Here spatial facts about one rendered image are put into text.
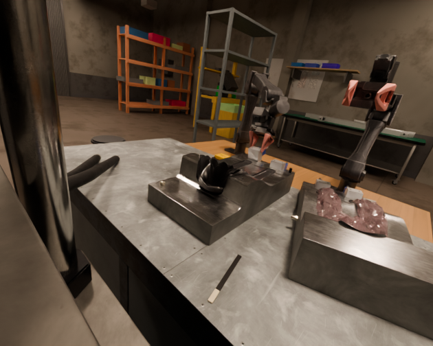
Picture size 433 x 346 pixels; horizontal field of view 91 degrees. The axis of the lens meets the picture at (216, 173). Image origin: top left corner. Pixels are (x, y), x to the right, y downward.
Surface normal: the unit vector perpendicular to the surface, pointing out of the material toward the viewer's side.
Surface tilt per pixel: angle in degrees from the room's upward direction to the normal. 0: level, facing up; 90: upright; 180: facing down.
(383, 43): 90
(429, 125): 90
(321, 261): 90
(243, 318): 0
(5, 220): 0
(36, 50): 90
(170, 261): 0
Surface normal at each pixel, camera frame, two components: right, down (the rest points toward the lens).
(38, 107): 0.81, 0.33
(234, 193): -0.63, 0.10
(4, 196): 0.14, -0.92
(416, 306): -0.39, 0.29
